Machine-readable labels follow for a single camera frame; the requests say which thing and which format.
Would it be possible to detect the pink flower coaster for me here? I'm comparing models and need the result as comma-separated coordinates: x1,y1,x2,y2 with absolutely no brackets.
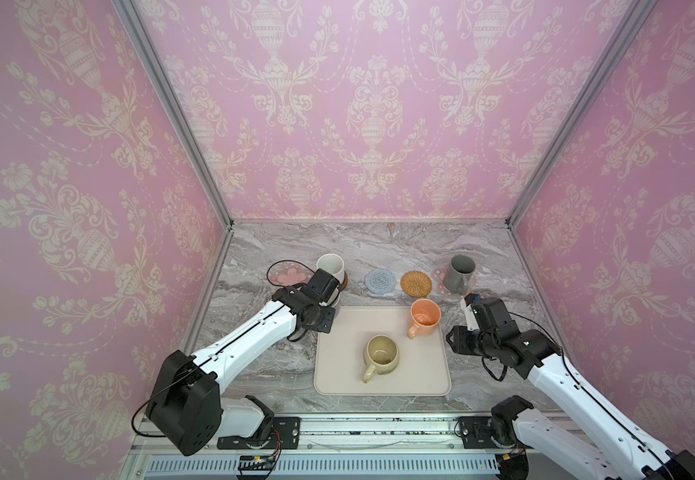
266,260,313,286
433,267,477,297

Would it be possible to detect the brown wooden round coaster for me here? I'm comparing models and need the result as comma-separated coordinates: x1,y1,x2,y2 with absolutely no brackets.
338,272,349,292

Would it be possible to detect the white ceramic mug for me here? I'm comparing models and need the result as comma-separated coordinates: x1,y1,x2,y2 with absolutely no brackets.
316,253,345,284

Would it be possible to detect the blue woven round coaster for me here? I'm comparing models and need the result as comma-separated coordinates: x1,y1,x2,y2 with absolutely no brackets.
365,268,397,296

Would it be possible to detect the yellow ceramic mug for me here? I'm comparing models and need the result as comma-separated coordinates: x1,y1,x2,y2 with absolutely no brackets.
363,335,401,383

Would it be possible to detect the grey green ceramic mug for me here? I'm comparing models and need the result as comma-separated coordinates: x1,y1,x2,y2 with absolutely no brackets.
443,254,477,295

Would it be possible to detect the orange ceramic mug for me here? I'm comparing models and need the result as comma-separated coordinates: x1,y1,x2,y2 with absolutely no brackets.
407,298,441,340

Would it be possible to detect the tan rattan round coaster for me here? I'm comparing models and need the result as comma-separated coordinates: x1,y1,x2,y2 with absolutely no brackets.
401,271,433,298

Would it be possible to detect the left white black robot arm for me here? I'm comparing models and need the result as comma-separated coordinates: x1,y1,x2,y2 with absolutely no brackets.
144,279,339,456

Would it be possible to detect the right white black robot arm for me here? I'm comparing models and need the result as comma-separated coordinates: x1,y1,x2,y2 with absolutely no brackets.
445,326,695,479

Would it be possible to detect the beige rectangular tray mat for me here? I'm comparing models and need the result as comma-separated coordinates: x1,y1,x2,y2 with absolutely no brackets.
313,306,451,396

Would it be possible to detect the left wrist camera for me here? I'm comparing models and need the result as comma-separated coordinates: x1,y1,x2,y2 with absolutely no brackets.
304,269,341,305

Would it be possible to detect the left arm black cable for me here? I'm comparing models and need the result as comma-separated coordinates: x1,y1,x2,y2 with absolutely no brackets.
265,259,315,290

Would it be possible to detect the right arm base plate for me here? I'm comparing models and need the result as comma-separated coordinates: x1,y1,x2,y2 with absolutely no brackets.
453,416,527,450

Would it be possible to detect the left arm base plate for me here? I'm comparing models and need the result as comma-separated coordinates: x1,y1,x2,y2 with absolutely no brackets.
216,416,301,450

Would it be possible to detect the aluminium front rail frame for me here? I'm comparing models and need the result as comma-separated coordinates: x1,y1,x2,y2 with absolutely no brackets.
119,413,587,479

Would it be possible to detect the left aluminium corner post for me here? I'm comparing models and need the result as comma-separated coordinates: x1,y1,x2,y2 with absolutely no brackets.
109,0,234,229

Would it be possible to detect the aluminium corner post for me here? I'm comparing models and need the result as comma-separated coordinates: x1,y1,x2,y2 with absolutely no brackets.
505,0,663,229
109,0,234,229

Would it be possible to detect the right aluminium corner post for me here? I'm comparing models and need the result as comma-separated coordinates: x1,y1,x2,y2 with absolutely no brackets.
505,0,663,229

